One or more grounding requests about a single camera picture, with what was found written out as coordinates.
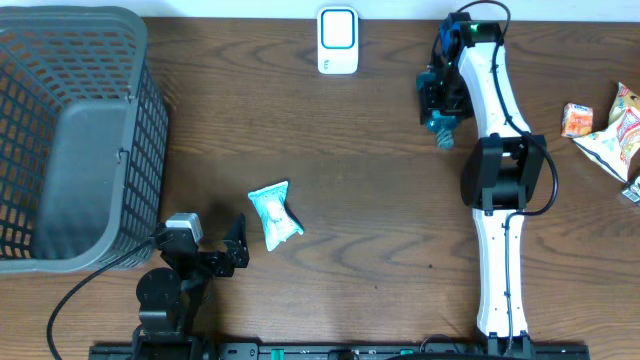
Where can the teal mouthwash bottle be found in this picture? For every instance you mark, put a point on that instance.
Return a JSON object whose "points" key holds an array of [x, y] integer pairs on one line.
{"points": [[432, 109]]}

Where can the white barcode scanner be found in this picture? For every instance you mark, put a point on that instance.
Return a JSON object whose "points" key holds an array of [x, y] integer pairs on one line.
{"points": [[337, 40]]}

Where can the small orange box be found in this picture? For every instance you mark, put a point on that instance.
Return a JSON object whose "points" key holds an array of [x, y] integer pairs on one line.
{"points": [[577, 121]]}

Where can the yellow snack bag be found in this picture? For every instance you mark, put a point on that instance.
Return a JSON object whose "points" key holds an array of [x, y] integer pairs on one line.
{"points": [[614, 147]]}

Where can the light teal candy packet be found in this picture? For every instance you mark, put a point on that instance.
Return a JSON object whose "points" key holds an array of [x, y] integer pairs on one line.
{"points": [[270, 204]]}

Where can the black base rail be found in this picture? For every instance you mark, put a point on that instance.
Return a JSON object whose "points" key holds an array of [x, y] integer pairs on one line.
{"points": [[253, 351]]}

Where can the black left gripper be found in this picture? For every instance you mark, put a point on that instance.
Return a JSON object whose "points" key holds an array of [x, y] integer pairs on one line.
{"points": [[237, 243]]}

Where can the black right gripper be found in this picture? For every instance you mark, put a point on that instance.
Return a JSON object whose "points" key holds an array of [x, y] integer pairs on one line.
{"points": [[427, 99]]}

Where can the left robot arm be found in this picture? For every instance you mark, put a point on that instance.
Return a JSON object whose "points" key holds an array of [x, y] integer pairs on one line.
{"points": [[170, 297]]}

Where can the small dark green box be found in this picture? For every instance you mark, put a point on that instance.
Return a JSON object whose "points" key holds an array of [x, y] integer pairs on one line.
{"points": [[631, 190]]}

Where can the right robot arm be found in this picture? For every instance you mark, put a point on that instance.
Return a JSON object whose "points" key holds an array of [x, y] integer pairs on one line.
{"points": [[467, 78]]}

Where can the grey plastic mesh basket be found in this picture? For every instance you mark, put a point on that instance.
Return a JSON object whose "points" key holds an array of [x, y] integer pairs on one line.
{"points": [[83, 139]]}

